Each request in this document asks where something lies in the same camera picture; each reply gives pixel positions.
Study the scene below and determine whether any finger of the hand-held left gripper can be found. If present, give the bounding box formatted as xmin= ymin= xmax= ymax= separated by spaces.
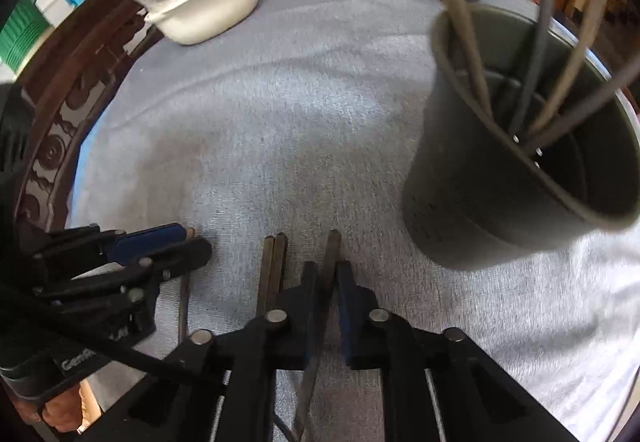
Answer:
xmin=31 ymin=222 xmax=191 ymax=274
xmin=36 ymin=237 xmax=214 ymax=305

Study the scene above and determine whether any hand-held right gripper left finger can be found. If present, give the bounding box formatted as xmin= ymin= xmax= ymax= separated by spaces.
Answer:
xmin=100 ymin=261 xmax=322 ymax=442

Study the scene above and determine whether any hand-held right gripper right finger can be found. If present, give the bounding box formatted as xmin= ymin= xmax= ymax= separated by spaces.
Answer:
xmin=334 ymin=261 xmax=583 ymax=442

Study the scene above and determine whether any dark metal chopstick holder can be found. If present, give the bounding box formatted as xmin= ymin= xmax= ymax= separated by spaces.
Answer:
xmin=402 ymin=4 xmax=640 ymax=272

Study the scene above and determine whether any person's left hand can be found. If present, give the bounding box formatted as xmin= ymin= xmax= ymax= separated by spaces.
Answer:
xmin=15 ymin=384 xmax=85 ymax=434

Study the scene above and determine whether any blue table cover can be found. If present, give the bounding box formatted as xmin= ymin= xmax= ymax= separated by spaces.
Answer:
xmin=72 ymin=114 xmax=103 ymax=193

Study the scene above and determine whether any grey tablecloth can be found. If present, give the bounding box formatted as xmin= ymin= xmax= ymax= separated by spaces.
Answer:
xmin=67 ymin=0 xmax=640 ymax=442

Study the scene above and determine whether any dark carved wooden sideboard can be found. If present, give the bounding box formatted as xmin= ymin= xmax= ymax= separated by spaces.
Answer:
xmin=0 ymin=0 xmax=168 ymax=253

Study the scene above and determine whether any white plastic basin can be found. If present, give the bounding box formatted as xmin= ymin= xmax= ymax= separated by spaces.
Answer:
xmin=146 ymin=0 xmax=261 ymax=46

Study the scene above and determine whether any green thermos flask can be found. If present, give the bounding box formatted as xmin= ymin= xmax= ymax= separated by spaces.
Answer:
xmin=0 ymin=0 xmax=54 ymax=74

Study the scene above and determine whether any black cable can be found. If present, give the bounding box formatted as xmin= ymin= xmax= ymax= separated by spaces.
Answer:
xmin=0 ymin=289 xmax=223 ymax=385

